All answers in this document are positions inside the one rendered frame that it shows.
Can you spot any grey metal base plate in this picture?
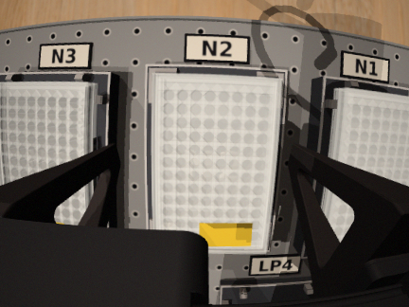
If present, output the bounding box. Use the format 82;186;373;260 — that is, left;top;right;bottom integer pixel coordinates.
0;15;409;304

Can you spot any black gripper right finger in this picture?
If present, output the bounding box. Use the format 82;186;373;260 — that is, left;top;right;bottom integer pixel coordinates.
288;144;409;298

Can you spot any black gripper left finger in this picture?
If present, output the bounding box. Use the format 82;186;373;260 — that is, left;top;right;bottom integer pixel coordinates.
0;144;120;227

